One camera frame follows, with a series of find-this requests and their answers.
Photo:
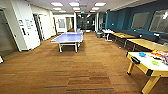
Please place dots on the yellow air hockey table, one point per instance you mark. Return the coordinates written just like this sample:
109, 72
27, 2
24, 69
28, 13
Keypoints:
150, 66

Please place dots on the large interior window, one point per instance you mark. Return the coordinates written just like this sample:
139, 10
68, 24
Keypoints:
140, 21
159, 21

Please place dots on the glass door dark frame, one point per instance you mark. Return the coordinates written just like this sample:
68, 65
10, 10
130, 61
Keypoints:
6, 33

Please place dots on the small white table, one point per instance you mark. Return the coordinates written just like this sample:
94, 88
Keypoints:
107, 31

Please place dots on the green bowl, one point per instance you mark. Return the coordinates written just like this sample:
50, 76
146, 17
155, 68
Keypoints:
155, 63

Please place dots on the blue ping pong table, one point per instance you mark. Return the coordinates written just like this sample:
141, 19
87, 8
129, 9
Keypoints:
68, 38

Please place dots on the blue bowl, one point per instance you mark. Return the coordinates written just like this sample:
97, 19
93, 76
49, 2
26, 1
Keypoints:
142, 54

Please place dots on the white paper wall notice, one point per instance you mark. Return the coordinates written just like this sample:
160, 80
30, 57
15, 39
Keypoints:
26, 24

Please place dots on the rectangular ceiling light panel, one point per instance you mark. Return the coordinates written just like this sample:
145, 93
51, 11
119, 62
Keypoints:
56, 4
100, 4
74, 4

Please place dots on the grey waste bin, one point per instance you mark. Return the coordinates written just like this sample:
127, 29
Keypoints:
98, 34

